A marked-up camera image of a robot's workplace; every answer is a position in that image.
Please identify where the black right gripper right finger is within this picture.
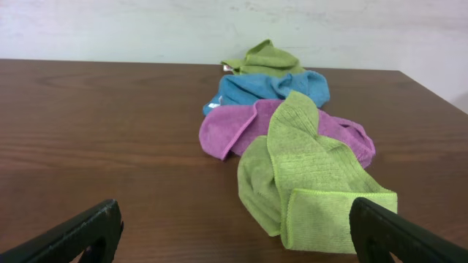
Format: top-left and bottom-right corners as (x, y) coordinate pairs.
(350, 197), (467, 263)

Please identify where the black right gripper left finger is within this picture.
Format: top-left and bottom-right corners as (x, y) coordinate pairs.
(1, 199), (124, 263)

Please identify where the light green microfiber cloth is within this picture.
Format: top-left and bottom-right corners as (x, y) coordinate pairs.
(237, 91), (398, 254)

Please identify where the crumpled purple cloth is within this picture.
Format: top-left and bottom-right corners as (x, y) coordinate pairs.
(199, 99), (376, 168)

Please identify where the crumpled blue cloth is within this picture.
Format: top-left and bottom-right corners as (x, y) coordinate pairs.
(203, 71), (331, 115)

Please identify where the crumpled green cloth at back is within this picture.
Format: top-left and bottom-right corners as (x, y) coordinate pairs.
(221, 39), (306, 77)

